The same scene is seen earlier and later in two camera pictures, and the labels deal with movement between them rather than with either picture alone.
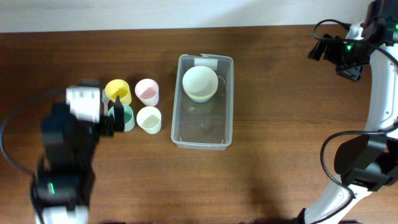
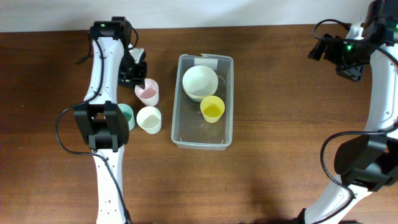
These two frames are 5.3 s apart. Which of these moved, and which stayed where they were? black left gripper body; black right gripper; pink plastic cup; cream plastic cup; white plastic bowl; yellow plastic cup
Moved: yellow plastic cup; black left gripper body
Stayed: cream plastic cup; pink plastic cup; white plastic bowl; black right gripper
